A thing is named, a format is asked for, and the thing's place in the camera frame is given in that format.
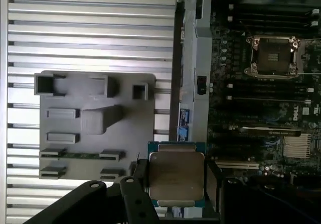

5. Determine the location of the CPU socket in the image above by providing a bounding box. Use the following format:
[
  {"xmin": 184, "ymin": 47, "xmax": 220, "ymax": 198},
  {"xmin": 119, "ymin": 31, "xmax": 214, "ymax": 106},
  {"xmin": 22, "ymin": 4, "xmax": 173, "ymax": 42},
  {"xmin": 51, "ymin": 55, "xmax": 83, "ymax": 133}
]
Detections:
[{"xmin": 244, "ymin": 34, "xmax": 301, "ymax": 81}]

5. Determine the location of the green RAM stick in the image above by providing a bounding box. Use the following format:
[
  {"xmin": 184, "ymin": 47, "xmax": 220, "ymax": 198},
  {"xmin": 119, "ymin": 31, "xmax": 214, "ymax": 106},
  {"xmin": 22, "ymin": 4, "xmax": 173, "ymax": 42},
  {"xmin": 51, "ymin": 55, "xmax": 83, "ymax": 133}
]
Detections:
[{"xmin": 58, "ymin": 152, "xmax": 101, "ymax": 160}]

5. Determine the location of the green motherboard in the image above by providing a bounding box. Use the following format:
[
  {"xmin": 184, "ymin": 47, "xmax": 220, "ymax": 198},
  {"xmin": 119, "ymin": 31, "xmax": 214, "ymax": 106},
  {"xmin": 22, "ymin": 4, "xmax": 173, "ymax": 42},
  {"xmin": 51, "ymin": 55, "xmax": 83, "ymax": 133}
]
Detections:
[{"xmin": 208, "ymin": 0, "xmax": 321, "ymax": 209}]

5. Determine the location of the black graphics card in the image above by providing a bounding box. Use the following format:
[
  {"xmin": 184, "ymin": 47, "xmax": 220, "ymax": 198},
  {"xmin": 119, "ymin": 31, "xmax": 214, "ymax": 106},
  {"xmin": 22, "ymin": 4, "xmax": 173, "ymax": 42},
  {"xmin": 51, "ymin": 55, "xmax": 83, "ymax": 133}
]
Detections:
[{"xmin": 229, "ymin": 125, "xmax": 313, "ymax": 160}]

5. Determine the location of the metal socket cover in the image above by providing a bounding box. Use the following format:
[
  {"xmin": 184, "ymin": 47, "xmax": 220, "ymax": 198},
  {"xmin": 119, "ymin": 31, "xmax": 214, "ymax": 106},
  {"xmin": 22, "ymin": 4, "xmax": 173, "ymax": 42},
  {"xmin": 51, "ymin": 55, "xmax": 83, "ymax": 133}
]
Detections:
[{"xmin": 297, "ymin": 37, "xmax": 321, "ymax": 75}]

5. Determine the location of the white expansion slot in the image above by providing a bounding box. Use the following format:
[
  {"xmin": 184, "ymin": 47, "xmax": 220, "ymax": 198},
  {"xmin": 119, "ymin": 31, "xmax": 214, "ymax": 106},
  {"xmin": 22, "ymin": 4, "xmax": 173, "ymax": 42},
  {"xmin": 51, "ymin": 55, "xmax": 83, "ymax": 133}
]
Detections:
[{"xmin": 215, "ymin": 159, "xmax": 260, "ymax": 170}]

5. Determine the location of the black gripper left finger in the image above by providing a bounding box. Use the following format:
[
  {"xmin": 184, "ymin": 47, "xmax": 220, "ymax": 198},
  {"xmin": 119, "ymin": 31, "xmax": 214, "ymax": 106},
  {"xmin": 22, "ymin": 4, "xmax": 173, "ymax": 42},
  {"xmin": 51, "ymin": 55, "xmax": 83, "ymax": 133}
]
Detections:
[{"xmin": 23, "ymin": 159, "xmax": 162, "ymax": 224}]

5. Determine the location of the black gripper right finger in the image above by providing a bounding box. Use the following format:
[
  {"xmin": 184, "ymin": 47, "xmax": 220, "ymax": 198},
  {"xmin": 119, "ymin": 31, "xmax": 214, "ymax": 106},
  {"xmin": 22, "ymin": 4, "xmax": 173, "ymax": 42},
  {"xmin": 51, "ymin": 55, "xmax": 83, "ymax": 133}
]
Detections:
[{"xmin": 206, "ymin": 162, "xmax": 321, "ymax": 224}]

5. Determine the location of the thin metal locking lever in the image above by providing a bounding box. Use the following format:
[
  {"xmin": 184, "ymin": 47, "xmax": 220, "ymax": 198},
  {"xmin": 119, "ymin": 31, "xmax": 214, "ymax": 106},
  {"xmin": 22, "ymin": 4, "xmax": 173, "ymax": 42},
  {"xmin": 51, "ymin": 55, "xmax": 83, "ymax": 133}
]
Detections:
[{"xmin": 238, "ymin": 20, "xmax": 254, "ymax": 38}]

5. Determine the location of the grey parts rack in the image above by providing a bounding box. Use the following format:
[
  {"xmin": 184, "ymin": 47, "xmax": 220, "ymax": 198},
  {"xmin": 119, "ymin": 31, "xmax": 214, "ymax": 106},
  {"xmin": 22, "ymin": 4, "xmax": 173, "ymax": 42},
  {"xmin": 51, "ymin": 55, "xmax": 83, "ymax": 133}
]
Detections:
[{"xmin": 34, "ymin": 70, "xmax": 157, "ymax": 185}]

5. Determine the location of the blue case latch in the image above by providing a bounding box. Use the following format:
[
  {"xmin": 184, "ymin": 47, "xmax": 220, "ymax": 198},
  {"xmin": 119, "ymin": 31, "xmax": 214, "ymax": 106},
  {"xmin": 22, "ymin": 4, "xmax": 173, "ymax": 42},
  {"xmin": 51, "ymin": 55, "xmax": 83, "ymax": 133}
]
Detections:
[{"xmin": 176, "ymin": 126, "xmax": 191, "ymax": 142}]

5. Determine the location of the black RAM slot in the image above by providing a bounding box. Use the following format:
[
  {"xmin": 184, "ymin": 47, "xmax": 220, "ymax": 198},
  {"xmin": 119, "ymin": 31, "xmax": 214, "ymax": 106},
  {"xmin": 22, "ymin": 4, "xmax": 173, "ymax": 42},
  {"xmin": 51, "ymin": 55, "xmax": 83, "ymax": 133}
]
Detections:
[
  {"xmin": 228, "ymin": 4, "xmax": 320, "ymax": 14},
  {"xmin": 227, "ymin": 16, "xmax": 319, "ymax": 26},
  {"xmin": 227, "ymin": 83, "xmax": 315, "ymax": 92},
  {"xmin": 226, "ymin": 95, "xmax": 314, "ymax": 103}
]

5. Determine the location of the silver green CPU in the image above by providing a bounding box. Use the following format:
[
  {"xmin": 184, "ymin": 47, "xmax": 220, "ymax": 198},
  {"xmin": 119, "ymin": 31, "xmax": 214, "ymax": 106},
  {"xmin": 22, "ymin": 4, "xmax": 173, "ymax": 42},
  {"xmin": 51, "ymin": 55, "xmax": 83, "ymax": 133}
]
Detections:
[{"xmin": 147, "ymin": 141, "xmax": 207, "ymax": 208}]

